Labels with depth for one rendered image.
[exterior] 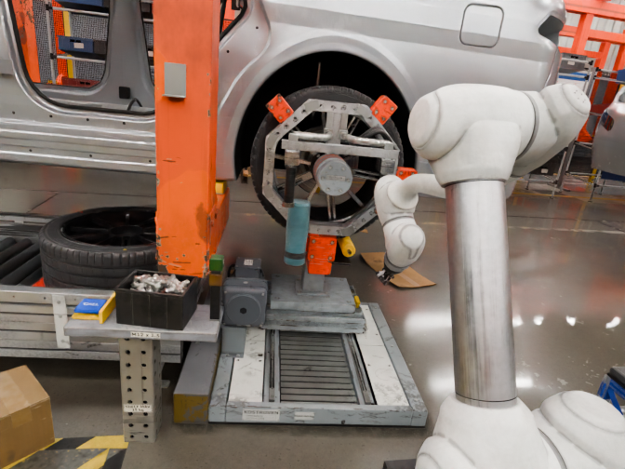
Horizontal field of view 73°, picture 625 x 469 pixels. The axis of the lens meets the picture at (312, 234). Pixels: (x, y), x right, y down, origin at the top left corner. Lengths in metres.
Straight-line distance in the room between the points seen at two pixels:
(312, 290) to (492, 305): 1.39
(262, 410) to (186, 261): 0.60
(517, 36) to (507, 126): 1.32
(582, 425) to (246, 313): 1.17
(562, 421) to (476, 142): 0.50
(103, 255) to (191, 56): 0.82
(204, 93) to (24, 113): 0.98
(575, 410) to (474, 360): 0.21
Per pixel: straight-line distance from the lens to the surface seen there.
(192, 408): 1.64
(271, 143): 1.68
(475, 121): 0.76
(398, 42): 1.90
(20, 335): 1.88
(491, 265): 0.76
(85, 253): 1.77
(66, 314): 1.76
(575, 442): 0.90
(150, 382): 1.48
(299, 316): 1.97
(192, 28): 1.33
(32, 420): 1.63
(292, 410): 1.63
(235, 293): 1.66
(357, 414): 1.67
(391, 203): 1.30
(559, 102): 0.86
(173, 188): 1.38
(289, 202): 1.50
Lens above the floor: 1.15
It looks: 19 degrees down
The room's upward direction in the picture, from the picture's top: 6 degrees clockwise
